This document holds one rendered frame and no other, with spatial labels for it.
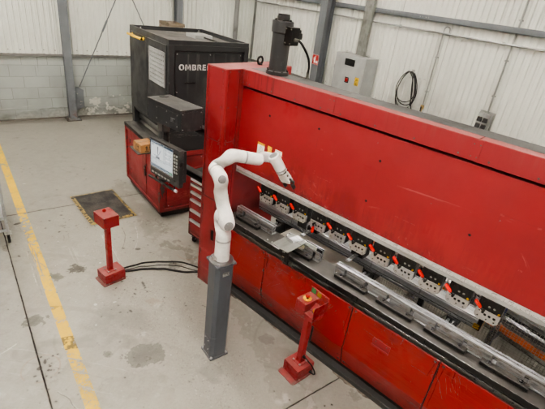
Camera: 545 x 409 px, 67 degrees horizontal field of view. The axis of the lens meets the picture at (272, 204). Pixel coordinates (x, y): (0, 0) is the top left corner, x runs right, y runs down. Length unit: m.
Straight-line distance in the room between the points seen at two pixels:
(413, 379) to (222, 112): 2.63
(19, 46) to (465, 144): 8.40
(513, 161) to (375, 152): 0.88
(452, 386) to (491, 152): 1.64
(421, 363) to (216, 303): 1.61
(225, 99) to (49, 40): 6.38
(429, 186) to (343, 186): 0.68
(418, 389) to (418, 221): 1.28
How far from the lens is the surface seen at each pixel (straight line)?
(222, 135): 3.76
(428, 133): 2.84
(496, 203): 2.81
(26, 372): 4.06
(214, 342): 3.76
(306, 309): 3.38
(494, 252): 2.92
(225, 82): 3.65
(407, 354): 3.42
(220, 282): 3.33
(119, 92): 10.17
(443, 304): 3.54
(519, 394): 3.24
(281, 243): 3.59
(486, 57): 7.19
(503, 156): 2.72
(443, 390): 3.45
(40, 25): 9.62
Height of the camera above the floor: 2.92
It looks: 27 degrees down
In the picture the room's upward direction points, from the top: 8 degrees clockwise
